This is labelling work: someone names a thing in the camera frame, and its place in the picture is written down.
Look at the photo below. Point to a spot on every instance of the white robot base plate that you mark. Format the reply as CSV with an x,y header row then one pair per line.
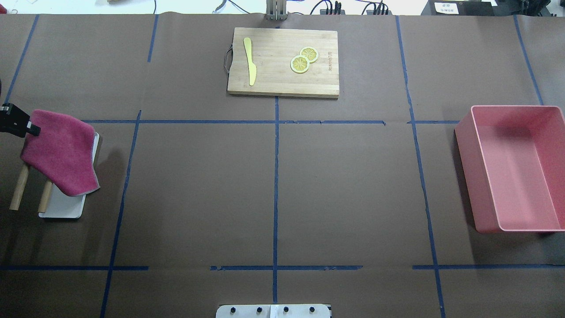
x,y
306,310

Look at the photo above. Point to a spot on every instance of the rear lemon slice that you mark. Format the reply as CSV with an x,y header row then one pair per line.
x,y
310,53

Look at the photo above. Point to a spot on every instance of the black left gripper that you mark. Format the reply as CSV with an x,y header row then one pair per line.
x,y
13,118

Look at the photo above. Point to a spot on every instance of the white towel rack stand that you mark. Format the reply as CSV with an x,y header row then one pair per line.
x,y
53,203

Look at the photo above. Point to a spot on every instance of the front lemon slice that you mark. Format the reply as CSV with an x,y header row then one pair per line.
x,y
299,64

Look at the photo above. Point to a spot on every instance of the aluminium frame post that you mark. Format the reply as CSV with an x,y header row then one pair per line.
x,y
276,10

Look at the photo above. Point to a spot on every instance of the pink plastic bin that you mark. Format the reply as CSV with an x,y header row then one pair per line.
x,y
513,159

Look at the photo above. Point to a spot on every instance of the magenta cleaning cloth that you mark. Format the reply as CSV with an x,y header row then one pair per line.
x,y
63,152

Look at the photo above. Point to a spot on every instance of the bamboo cutting board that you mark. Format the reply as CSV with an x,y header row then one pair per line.
x,y
273,50

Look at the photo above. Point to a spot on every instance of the yellow plastic knife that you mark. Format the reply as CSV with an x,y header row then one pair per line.
x,y
252,68

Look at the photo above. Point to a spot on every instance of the lemon slice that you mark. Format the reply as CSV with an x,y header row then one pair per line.
x,y
310,53
299,64

